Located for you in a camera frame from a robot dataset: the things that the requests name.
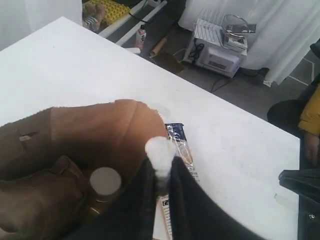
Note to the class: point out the brown pouch with orange label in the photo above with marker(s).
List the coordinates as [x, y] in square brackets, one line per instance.
[42, 205]

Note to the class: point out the brown paper shopping bag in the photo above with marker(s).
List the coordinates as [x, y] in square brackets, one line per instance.
[102, 135]

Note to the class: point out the yellow egg tray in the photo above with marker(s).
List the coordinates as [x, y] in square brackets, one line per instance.
[113, 10]

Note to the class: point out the pink white spray bottle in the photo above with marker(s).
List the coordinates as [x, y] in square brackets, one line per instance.
[140, 37]

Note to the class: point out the metal wire ring stand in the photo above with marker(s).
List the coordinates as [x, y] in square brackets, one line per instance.
[235, 31]

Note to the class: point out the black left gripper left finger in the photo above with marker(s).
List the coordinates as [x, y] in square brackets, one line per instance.
[131, 216]

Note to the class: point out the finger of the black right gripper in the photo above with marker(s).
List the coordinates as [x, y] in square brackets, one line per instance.
[305, 183]

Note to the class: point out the white dish rack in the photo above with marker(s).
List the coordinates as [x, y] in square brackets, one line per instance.
[208, 26]

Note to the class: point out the stuffed toy figure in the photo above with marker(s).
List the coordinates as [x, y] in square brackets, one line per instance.
[92, 16]

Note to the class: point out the long noodle package black ends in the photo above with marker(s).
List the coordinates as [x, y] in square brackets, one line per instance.
[177, 136]

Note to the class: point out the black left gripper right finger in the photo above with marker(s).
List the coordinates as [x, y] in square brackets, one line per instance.
[193, 214]

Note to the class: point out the person in yellow jacket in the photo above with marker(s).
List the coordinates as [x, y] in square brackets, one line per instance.
[310, 124]

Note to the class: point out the cardboard tube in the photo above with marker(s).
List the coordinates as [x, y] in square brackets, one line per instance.
[158, 47]

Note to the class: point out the white microwave oven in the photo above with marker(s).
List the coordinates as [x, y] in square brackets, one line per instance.
[214, 57]

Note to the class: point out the yellow grain bottle white cap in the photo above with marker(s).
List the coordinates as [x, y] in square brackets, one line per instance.
[105, 184]

